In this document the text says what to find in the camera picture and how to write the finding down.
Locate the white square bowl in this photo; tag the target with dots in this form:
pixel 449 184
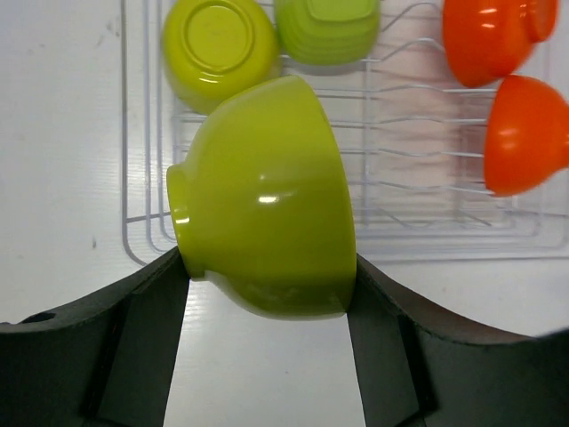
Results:
pixel 327 33

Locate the wire dish rack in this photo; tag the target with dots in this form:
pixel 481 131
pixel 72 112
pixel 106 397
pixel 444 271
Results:
pixel 410 136

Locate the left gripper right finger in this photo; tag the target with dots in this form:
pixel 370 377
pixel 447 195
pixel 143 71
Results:
pixel 420 364

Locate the green bowl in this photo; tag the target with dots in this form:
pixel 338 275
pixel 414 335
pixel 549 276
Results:
pixel 260 205
pixel 215 49

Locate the orange bowl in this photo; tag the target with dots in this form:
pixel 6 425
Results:
pixel 487 40
pixel 526 140

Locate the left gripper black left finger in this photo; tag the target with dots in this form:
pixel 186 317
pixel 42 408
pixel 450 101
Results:
pixel 105 359

